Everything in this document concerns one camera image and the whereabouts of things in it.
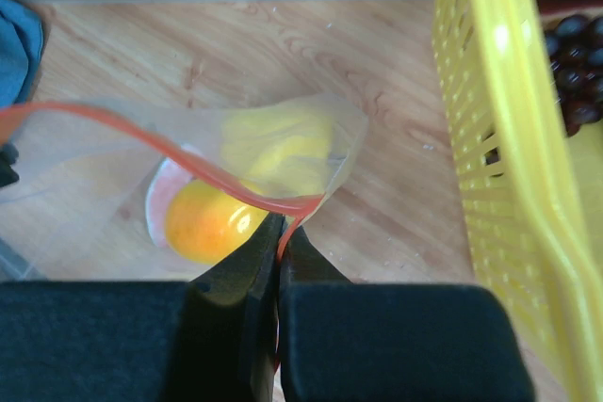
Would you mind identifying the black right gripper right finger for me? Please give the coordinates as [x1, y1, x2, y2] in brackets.
[279, 231, 536, 401]

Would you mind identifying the clear zip bag orange zipper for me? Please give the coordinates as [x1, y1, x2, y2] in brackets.
[0, 93, 369, 375]

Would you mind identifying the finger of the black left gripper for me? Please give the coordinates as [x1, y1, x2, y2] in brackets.
[0, 142, 20, 188]

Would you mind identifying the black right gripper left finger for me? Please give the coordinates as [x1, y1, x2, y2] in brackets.
[1, 214, 284, 401]

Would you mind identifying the yellow plastic basket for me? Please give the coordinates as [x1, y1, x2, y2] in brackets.
[432, 0, 602, 401]

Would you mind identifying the dark purple grape bunch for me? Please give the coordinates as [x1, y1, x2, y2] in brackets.
[544, 13, 602, 137]

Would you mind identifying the yellow bell pepper toy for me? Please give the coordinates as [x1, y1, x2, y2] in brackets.
[220, 106, 334, 198]

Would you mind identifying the blue cloth heap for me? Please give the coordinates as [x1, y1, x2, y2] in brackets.
[0, 0, 44, 108]

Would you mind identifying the orange mango toy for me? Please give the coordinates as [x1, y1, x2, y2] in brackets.
[164, 180, 268, 265]

